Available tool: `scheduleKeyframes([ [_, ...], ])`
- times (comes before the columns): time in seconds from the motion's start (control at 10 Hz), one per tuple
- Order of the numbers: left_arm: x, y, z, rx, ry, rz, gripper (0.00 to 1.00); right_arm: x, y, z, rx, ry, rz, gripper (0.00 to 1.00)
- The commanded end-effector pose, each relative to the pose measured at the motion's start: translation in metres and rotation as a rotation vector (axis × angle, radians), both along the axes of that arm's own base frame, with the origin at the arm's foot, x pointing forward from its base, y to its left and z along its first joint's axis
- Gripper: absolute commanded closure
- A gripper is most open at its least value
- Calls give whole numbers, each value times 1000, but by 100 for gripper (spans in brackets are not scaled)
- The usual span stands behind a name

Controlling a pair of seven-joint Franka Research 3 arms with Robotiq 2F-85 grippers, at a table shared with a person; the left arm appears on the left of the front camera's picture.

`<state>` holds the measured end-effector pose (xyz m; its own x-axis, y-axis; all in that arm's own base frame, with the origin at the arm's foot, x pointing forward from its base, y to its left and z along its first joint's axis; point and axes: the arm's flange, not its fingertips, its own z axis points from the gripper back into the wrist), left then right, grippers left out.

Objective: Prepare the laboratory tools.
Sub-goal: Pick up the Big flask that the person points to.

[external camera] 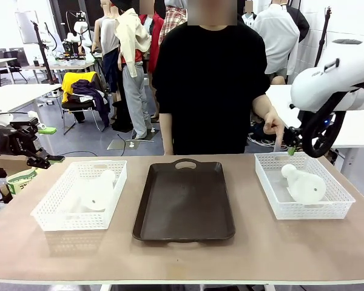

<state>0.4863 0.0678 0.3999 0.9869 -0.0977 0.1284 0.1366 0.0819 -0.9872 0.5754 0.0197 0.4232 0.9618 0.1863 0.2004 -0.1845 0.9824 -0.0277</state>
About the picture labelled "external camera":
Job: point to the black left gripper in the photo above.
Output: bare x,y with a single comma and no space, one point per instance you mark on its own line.
16,141

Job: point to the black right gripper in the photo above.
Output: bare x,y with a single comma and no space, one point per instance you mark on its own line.
295,137

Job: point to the translucent white conical flask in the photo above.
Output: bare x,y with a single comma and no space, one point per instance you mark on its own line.
101,191
306,185

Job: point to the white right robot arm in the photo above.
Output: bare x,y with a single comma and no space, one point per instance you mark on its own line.
336,78

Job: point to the person's left forearm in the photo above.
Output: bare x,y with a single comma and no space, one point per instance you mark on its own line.
261,106

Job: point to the person's right forearm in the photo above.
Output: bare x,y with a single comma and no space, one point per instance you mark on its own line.
168,133

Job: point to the person's left hand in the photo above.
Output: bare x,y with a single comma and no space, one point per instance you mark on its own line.
273,122

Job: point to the brown cardboard box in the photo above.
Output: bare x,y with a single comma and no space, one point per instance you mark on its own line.
9,160

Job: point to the black metal chair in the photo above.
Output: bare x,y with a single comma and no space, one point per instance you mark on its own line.
76,106

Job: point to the white perforated plastic basket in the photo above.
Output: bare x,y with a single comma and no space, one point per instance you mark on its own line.
336,194
54,209

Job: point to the dark purple garment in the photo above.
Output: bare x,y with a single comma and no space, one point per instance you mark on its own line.
91,91

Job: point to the yellow garment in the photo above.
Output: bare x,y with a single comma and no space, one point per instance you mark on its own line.
79,78

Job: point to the black office chair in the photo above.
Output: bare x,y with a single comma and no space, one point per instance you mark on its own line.
9,65

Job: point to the black tripod stand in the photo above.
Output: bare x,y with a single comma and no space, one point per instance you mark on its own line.
323,36
44,54

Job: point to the person in black shirt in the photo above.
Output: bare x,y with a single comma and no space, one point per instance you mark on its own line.
209,91

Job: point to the mannequin with white shirt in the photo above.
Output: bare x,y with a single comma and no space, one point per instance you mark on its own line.
276,36

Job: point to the dark brown plastic tray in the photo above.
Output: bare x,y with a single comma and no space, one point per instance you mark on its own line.
182,200

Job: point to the whiteboard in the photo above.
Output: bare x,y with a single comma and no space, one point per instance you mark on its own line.
27,27

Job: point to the mannequin with cream jacket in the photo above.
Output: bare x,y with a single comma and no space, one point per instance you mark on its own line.
133,60

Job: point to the mannequin with white tank top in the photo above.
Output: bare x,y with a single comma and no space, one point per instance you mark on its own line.
107,39

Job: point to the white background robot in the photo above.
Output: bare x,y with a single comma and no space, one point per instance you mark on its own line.
80,27

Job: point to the black jacket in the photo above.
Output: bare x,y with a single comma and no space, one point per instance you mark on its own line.
301,21

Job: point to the mannequin with red garment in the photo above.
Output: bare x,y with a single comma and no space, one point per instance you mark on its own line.
156,36

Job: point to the plaid shirt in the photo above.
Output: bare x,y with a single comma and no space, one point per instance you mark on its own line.
173,24

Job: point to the grey mannequin base plate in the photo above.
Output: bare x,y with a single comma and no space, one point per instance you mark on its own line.
124,142

